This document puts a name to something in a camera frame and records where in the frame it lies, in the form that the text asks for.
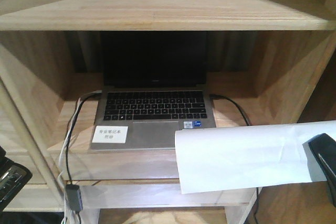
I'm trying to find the black left laptop cable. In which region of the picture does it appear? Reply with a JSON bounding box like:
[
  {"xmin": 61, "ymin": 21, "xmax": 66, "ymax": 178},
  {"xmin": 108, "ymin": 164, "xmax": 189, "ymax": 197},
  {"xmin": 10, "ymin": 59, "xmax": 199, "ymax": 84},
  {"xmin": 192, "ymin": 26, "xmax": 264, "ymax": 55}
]
[{"xmin": 65, "ymin": 93, "xmax": 102, "ymax": 185}]

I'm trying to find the black right laptop cable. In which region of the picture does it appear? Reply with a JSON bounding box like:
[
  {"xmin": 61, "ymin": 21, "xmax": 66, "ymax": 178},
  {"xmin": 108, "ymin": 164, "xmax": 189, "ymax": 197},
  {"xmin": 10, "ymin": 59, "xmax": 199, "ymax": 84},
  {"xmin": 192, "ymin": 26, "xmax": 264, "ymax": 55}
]
[{"xmin": 209, "ymin": 93, "xmax": 253, "ymax": 126}]

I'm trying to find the white left laptop label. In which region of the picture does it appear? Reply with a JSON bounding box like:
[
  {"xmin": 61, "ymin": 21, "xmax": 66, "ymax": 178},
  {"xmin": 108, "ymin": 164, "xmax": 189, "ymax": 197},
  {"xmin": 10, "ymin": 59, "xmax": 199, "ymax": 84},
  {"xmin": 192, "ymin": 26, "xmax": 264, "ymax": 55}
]
[{"xmin": 92, "ymin": 126, "xmax": 128, "ymax": 144}]

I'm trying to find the black stapler orange label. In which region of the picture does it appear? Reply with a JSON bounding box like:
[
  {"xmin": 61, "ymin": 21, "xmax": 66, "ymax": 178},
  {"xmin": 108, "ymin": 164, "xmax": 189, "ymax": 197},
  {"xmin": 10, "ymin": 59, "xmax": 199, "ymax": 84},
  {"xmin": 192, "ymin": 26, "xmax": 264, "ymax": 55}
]
[{"xmin": 1, "ymin": 147, "xmax": 33, "ymax": 212}]

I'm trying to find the black laptop cable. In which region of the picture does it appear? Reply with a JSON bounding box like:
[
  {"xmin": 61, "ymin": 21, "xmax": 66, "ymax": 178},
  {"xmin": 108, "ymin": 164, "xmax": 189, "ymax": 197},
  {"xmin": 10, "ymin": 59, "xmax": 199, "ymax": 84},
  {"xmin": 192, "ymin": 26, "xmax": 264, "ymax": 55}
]
[
  {"xmin": 65, "ymin": 93, "xmax": 102, "ymax": 185},
  {"xmin": 209, "ymin": 93, "xmax": 253, "ymax": 126}
]

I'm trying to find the white paper sheet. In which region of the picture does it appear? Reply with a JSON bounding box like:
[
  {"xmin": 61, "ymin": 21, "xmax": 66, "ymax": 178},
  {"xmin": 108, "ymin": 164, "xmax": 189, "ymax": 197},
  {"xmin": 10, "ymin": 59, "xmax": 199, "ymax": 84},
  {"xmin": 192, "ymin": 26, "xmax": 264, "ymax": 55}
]
[{"xmin": 175, "ymin": 121, "xmax": 335, "ymax": 194}]

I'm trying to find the grey usb hub adapter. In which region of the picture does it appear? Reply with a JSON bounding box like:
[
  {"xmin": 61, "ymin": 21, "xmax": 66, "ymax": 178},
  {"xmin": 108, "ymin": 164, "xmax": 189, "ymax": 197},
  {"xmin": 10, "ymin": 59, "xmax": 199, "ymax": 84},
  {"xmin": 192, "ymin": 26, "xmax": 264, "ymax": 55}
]
[{"xmin": 65, "ymin": 184, "xmax": 83, "ymax": 212}]

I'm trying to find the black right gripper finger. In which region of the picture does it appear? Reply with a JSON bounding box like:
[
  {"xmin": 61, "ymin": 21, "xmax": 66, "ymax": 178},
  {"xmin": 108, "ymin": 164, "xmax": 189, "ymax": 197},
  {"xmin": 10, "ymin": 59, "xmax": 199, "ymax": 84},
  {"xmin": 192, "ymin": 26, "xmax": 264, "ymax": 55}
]
[{"xmin": 302, "ymin": 133, "xmax": 335, "ymax": 206}]

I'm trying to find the grey laptop black keyboard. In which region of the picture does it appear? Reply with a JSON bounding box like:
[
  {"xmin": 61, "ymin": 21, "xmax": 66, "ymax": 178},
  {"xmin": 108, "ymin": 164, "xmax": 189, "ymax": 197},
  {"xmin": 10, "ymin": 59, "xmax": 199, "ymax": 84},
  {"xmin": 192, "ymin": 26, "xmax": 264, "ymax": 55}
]
[{"xmin": 90, "ymin": 31, "xmax": 216, "ymax": 151}]

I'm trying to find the white cable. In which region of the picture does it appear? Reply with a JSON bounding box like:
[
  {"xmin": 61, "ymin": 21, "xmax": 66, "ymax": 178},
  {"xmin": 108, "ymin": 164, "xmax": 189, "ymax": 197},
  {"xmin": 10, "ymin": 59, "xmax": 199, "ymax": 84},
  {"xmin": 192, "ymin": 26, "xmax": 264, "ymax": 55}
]
[{"xmin": 58, "ymin": 90, "xmax": 102, "ymax": 224}]

